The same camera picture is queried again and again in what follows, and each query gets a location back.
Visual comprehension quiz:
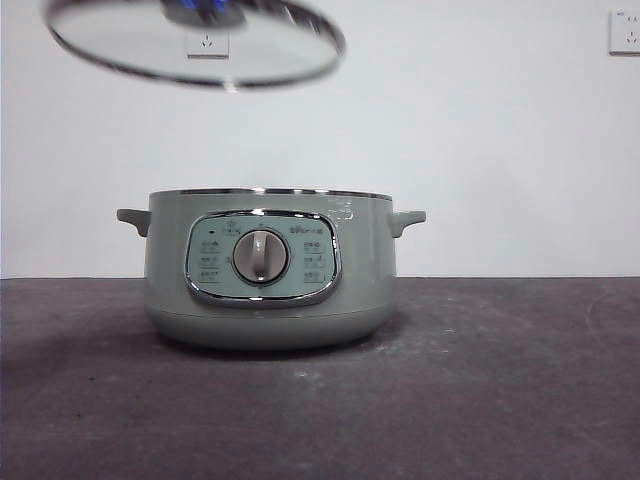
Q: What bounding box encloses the glass lid with green knob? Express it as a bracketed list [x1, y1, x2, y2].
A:
[43, 0, 347, 94]

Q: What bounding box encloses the green electric cooking pot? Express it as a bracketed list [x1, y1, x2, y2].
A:
[116, 188, 428, 347]

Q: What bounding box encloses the white wall socket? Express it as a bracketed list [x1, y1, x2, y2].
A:
[608, 10, 640, 56]
[187, 30, 231, 60]

